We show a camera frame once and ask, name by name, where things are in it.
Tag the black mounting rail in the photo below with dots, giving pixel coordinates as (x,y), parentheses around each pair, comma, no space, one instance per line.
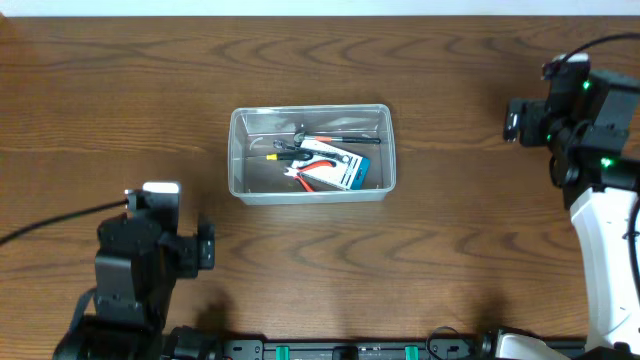
(437,348)

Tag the red handled pliers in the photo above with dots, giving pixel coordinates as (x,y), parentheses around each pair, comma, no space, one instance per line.
(300,174)

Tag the white blue cardboard box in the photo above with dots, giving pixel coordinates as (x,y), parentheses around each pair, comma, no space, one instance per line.
(345,176)

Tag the clear plastic container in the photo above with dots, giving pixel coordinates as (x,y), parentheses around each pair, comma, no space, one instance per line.
(261,182)

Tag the black yellow screwdriver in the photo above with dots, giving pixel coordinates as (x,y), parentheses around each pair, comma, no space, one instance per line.
(285,156)

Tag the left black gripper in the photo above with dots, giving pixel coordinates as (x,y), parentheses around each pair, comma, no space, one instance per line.
(204,247)

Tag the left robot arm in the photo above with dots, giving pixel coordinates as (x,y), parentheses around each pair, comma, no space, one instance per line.
(139,261)

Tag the small black handled hammer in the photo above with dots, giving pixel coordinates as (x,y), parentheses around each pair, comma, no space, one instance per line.
(299,137)

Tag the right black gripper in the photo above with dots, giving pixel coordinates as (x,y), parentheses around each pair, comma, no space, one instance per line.
(532,111)

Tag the silver wrench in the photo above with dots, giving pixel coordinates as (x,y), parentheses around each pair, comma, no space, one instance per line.
(279,144)

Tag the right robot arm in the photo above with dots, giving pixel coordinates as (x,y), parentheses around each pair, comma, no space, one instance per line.
(600,188)

